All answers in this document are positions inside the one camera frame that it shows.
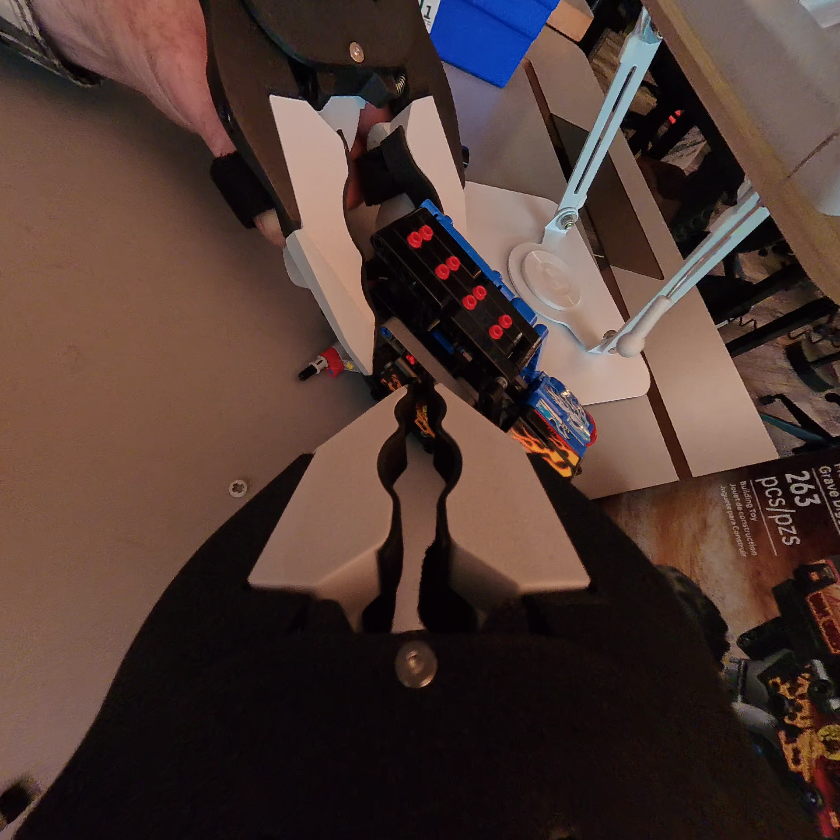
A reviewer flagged person's left forearm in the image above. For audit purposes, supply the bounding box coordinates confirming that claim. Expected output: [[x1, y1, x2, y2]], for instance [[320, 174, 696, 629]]
[[0, 0, 102, 89]]

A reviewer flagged toy truck set box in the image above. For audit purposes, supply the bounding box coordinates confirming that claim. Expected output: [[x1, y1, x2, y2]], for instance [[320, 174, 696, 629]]
[[604, 449, 840, 840]]

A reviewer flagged brick-built toy truck model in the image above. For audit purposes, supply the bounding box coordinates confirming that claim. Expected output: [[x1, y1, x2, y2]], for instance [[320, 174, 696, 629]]
[[297, 199, 598, 480]]

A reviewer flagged person's left hand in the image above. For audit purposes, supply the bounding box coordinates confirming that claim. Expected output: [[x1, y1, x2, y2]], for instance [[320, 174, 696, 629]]
[[36, 0, 290, 249]]

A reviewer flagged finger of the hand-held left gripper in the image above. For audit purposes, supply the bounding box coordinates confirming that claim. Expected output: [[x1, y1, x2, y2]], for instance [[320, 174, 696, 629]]
[[269, 95, 380, 376], [364, 95, 469, 234]]

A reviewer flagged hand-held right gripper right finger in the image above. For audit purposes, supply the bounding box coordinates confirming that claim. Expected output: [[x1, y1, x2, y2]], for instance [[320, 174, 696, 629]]
[[430, 384, 592, 627]]

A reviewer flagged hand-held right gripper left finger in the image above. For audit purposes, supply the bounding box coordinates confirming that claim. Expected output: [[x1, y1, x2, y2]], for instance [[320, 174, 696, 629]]
[[248, 386, 412, 631]]

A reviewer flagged blue storage bin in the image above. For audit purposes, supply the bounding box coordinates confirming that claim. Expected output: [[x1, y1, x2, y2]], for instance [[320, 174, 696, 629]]
[[420, 0, 560, 89]]

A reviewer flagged white book stand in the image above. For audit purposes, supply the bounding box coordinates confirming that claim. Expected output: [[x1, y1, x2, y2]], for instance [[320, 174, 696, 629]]
[[462, 0, 840, 408]]

